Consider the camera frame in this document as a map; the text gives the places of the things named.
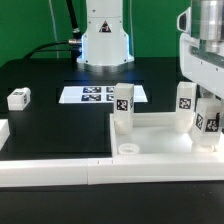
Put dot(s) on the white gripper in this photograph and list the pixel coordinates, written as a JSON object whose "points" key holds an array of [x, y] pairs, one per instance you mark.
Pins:
{"points": [[201, 50]]}

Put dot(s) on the white square tabletop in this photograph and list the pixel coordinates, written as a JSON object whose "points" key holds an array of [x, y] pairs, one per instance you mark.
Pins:
{"points": [[152, 133]]}

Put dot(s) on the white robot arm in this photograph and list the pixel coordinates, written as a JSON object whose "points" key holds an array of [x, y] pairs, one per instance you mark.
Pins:
{"points": [[105, 49]]}

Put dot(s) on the white U-shaped obstacle fence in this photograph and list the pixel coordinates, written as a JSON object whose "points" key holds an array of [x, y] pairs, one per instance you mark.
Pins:
{"points": [[195, 166]]}

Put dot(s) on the white marker sheet with tags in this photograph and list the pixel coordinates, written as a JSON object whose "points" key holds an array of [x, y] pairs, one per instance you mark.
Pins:
{"points": [[87, 94]]}

